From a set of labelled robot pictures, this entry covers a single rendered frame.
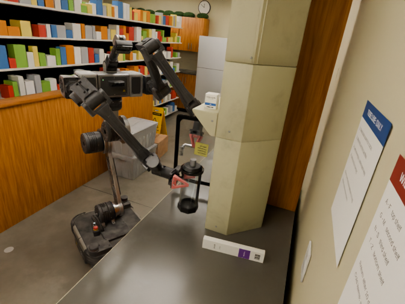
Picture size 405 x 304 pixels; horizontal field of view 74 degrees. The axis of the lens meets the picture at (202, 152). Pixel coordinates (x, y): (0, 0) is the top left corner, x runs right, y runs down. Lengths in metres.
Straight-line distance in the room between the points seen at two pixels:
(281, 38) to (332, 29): 0.35
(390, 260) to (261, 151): 0.87
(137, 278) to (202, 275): 0.25
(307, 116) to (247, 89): 0.46
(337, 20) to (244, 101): 0.56
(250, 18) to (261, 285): 0.97
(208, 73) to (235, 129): 5.25
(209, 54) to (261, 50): 5.25
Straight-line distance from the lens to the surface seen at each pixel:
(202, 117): 1.12
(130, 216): 2.59
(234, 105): 1.07
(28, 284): 2.55
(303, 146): 1.46
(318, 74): 1.39
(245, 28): 1.05
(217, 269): 1.18
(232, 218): 1.28
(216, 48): 6.22
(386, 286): 0.37
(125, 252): 1.23
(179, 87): 1.51
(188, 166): 1.22
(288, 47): 1.12
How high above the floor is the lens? 1.79
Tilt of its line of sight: 23 degrees down
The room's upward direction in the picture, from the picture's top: 6 degrees clockwise
